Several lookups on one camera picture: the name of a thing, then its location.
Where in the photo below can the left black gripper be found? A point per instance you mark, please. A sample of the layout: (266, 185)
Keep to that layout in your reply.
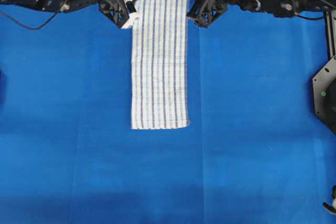
(121, 12)

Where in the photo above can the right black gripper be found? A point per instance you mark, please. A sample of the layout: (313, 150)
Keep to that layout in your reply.
(204, 12)

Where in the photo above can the white blue striped towel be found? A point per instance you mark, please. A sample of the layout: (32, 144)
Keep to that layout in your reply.
(159, 66)

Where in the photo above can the blue table cloth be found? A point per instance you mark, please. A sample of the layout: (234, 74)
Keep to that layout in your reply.
(254, 151)

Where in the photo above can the black white clamp object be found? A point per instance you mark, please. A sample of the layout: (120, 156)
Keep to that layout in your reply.
(331, 208)

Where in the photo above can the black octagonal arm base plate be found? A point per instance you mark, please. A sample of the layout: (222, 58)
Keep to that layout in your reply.
(324, 94)

